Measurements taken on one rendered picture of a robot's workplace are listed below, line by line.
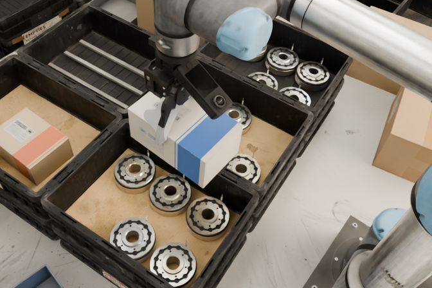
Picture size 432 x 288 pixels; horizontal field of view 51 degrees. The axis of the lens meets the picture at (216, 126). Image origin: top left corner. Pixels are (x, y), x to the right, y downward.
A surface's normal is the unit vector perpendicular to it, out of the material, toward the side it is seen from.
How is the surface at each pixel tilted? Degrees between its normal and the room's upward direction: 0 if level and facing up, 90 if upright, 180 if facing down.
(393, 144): 90
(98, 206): 0
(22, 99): 0
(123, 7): 0
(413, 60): 52
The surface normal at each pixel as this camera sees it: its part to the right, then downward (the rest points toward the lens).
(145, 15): -0.47, 0.66
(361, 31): -0.38, 0.00
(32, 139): 0.07, -0.63
